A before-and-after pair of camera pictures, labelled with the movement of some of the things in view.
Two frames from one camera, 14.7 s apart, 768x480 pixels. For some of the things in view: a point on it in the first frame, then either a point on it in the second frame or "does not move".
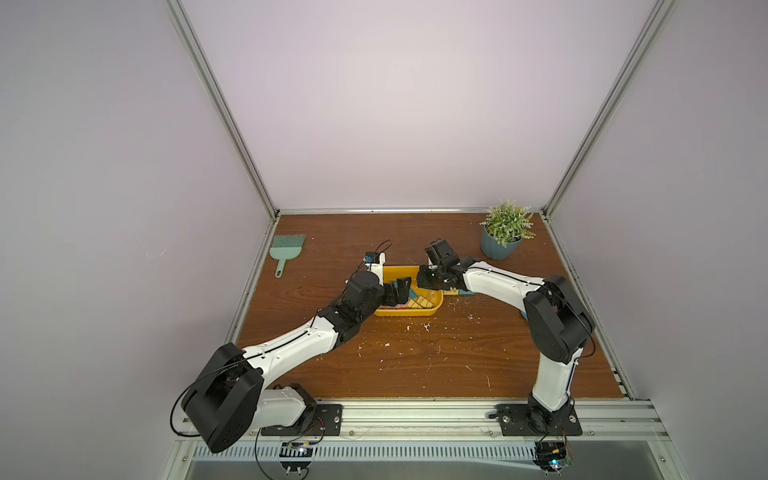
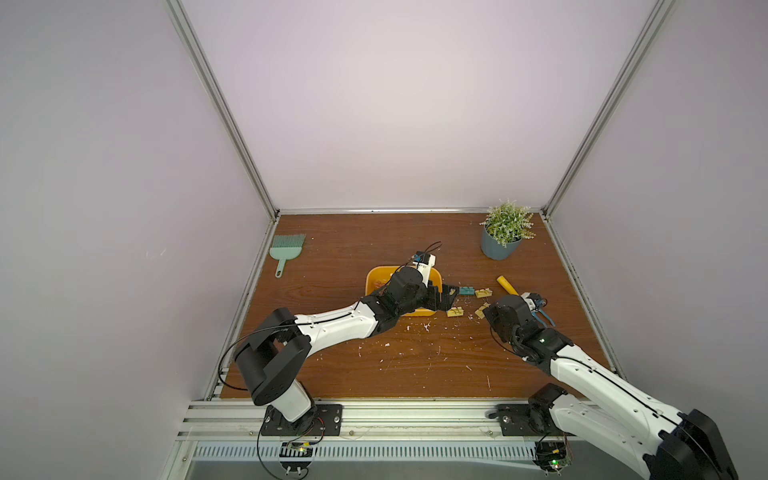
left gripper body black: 375,300 -> 418,299
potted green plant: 505,226 does not move
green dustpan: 286,247 does not move
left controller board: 295,457 does not move
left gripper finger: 396,292 -> 448,294
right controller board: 551,456 does not move
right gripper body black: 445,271 -> 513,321
